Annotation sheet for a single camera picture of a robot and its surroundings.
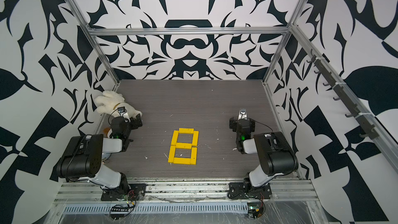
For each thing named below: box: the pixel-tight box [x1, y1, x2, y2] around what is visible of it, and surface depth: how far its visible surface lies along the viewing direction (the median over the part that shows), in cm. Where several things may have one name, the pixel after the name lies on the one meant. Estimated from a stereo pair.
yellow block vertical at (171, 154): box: [167, 145, 176, 164], surface depth 87 cm
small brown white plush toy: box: [102, 127, 113, 137], surface depth 93 cm
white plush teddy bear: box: [94, 90, 143, 118], surface depth 98 cm
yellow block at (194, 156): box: [190, 147, 198, 165], surface depth 86 cm
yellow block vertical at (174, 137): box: [170, 130, 179, 146], surface depth 93 cm
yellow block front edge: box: [173, 157, 192, 165], surface depth 85 cm
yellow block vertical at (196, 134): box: [191, 130, 200, 147], surface depth 93 cm
